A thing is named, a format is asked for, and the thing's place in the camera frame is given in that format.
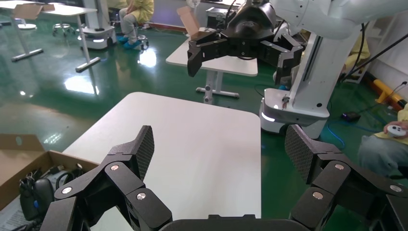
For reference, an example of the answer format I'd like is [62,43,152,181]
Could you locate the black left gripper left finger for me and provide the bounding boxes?
[39,125,173,231]

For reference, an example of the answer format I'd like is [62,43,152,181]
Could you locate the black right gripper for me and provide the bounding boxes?
[187,2,304,86]

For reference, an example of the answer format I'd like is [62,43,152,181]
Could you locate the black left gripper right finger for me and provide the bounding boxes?
[284,124,408,231]

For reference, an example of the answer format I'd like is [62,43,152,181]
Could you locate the black power cable with plug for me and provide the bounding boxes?
[54,163,86,190]

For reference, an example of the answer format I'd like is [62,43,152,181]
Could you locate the thin black USB cable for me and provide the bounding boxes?
[19,165,64,189]

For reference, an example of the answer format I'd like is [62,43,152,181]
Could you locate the white handheld controller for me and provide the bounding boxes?
[385,125,407,138]

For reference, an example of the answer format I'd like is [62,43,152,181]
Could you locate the black computer mouse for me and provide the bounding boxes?
[19,178,55,221]

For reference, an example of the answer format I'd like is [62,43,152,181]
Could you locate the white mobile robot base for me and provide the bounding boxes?
[77,0,117,51]

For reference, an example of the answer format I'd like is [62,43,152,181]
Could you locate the open brown cardboard box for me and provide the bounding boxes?
[177,5,220,40]

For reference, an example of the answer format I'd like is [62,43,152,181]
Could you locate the brown cardboard storage box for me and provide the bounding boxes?
[0,134,100,212]

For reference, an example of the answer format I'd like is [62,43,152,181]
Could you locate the small brown cardboard box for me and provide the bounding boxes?
[13,2,55,20]

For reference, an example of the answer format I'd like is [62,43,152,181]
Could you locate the bare human hand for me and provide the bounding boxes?
[382,120,408,132]

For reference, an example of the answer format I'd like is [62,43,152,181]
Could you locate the white background table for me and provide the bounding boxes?
[166,27,259,105]

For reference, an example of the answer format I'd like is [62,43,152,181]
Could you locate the black equipment case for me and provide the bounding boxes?
[205,6,235,30]

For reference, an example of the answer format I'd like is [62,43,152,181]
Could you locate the person in grey trousers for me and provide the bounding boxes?
[357,103,408,179]

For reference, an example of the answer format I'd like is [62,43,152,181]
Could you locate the black power adapter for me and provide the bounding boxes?
[341,111,361,123]

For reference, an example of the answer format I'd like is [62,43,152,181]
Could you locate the white robot wheeled base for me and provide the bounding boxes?
[259,88,331,140]

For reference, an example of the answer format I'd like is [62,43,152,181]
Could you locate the white robot torso column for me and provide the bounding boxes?
[288,30,362,111]

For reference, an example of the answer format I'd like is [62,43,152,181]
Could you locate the yellow floor pipe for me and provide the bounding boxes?
[371,79,408,111]

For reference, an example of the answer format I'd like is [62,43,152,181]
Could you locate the seated person in yellow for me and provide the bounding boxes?
[108,0,155,50]

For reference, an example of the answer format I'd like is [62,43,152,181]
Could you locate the standing person in yellow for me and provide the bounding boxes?
[343,32,372,72]

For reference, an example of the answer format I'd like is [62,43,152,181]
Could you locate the printed paper manual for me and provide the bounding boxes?
[0,195,44,231]

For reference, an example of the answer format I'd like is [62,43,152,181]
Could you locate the white long-legged table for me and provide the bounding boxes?
[0,0,102,73]

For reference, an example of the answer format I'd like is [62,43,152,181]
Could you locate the blue floor cable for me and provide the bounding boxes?
[326,119,386,151]

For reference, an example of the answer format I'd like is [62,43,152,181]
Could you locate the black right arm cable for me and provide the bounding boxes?
[340,22,367,82]

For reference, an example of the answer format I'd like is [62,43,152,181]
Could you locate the long black hanging cable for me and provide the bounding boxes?
[343,32,408,81]

